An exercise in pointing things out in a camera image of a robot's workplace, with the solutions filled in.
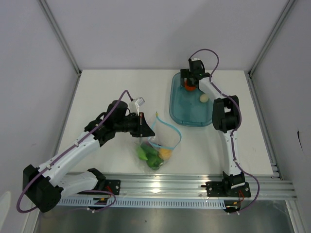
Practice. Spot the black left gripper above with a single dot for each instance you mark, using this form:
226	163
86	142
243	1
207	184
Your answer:
142	128

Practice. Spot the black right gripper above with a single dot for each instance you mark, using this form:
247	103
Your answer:
184	74

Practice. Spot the orange tomato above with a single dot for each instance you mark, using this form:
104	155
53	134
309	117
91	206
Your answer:
189	88

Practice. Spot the green cucumber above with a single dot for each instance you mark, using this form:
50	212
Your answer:
145	152

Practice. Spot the clear zip top bag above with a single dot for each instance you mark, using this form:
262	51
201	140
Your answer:
166	136

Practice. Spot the white egg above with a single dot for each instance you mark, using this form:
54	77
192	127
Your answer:
204	98

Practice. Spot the yellow lemon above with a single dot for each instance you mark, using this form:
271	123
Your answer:
165	154

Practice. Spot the green bell pepper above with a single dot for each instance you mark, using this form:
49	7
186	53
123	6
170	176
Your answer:
154	162

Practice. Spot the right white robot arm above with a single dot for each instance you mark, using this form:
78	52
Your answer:
226	119

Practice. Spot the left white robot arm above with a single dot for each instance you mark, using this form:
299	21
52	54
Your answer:
46	184

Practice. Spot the teal plastic tub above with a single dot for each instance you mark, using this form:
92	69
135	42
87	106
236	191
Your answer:
186	108

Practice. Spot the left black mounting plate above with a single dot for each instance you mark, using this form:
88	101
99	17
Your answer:
112	186

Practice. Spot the black mounting plate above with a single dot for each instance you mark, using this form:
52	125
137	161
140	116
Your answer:
112	186
217	189

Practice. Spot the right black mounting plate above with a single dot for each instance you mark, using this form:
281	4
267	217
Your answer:
217	189

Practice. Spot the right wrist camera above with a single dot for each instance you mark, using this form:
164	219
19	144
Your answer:
194	59

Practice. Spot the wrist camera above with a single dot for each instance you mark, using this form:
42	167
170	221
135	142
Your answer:
135	105
194	59

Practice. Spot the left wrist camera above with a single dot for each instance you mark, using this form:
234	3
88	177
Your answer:
135	105

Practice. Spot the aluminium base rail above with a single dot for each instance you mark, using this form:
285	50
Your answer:
178	186

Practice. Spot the white slotted cable duct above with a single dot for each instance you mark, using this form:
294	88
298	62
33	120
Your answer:
143	203

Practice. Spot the right aluminium frame post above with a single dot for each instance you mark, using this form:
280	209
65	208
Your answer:
276	29

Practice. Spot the aluminium frame post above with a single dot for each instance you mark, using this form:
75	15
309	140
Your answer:
59	35
276	29

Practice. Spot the left aluminium frame post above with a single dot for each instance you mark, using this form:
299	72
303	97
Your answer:
59	35

